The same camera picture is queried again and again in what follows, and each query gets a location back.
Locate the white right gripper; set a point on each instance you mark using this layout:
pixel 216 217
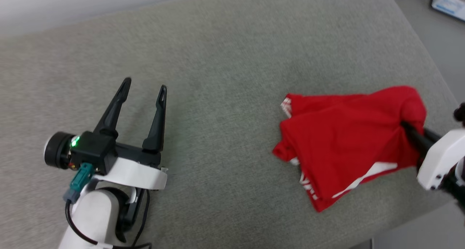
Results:
pixel 439 158

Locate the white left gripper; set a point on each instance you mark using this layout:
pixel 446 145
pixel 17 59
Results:
pixel 138 172

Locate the red and white t-shirt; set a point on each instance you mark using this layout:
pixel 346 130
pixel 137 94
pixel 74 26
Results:
pixel 345 140

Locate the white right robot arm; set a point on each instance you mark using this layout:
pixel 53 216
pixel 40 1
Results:
pixel 456 185

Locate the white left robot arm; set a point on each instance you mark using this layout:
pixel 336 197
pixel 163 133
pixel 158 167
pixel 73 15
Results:
pixel 94 216

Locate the black round left wrist motor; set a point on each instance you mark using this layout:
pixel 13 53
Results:
pixel 56 149

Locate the grey fabric sofa seat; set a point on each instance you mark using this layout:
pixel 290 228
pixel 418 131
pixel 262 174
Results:
pixel 218 78

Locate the white and blue box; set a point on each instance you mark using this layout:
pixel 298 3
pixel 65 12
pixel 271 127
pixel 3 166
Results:
pixel 450 0

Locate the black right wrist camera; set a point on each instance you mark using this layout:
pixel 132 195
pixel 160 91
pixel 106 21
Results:
pixel 460 114

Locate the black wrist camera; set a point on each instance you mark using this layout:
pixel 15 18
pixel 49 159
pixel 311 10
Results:
pixel 94 151
pixel 460 114

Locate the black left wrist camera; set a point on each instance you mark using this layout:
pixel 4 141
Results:
pixel 94 151

